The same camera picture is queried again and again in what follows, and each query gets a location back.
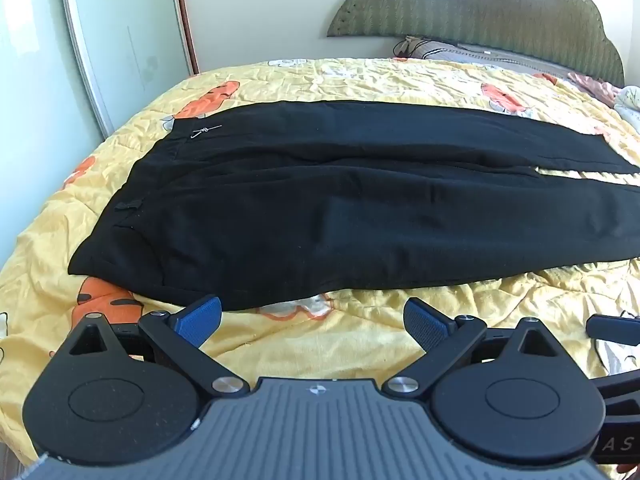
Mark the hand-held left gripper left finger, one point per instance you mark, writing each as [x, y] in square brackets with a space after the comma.
[199, 319]

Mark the grey patterned pillow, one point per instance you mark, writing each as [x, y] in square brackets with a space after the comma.
[465, 52]

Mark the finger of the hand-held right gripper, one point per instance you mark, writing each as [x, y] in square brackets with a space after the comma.
[612, 329]

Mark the green padded headboard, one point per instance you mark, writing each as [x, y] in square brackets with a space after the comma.
[475, 5]

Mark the white printed quilt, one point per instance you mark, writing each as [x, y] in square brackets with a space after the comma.
[629, 107]

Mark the pink cloth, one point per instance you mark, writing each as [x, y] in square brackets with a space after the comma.
[595, 87]

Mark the yellow carrot print blanket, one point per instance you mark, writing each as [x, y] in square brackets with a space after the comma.
[350, 332]

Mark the black pants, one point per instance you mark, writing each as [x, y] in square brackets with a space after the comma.
[325, 210]

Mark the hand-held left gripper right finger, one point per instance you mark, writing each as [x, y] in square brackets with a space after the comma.
[425, 324]

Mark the white glass wardrobe door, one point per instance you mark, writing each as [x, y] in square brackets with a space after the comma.
[115, 35]

